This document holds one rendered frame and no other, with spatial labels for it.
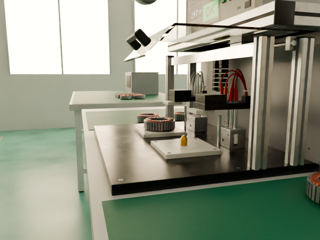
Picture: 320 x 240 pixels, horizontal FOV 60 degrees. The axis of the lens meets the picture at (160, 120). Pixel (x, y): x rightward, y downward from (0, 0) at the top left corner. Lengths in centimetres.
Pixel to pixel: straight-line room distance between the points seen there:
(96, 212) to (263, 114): 39
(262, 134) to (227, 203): 19
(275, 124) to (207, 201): 39
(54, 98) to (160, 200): 501
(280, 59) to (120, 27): 486
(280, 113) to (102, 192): 51
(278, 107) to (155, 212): 48
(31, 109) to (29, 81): 49
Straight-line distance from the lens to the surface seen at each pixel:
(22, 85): 550
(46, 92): 545
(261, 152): 64
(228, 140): 79
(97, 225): 46
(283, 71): 81
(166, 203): 51
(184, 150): 71
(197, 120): 100
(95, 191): 57
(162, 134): 92
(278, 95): 82
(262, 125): 63
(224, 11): 85
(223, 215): 48
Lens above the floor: 97
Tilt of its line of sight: 9 degrees down
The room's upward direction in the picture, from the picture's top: straight up
